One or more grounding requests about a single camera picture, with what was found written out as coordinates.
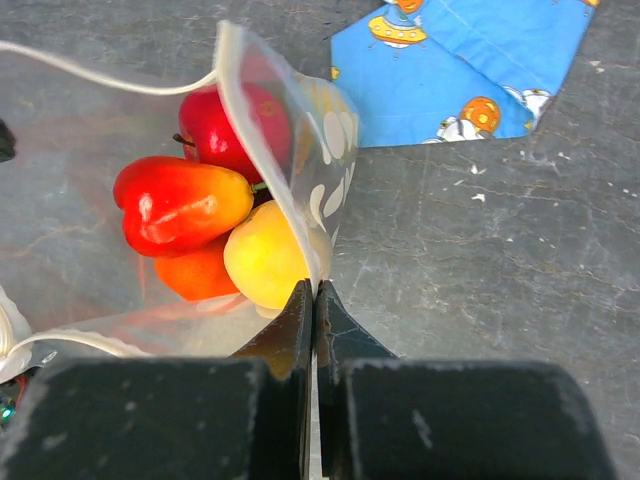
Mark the orange fruit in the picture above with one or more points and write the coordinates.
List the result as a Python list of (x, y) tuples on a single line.
[(198, 275)]

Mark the small yellow fruit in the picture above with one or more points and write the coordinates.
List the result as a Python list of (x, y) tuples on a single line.
[(265, 261)]

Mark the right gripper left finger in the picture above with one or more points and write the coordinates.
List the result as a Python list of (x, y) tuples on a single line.
[(246, 416)]

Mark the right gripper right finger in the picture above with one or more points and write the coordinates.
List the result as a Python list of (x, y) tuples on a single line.
[(384, 417)]

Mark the clear zip top bag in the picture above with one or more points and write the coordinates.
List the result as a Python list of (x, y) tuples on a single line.
[(70, 285)]

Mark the red bell pepper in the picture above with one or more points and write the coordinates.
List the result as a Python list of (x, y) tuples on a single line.
[(173, 206)]

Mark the blue patterned cloth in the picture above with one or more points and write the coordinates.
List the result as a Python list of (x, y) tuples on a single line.
[(439, 71)]

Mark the red apple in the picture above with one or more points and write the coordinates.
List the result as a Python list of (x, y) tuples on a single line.
[(208, 137)]

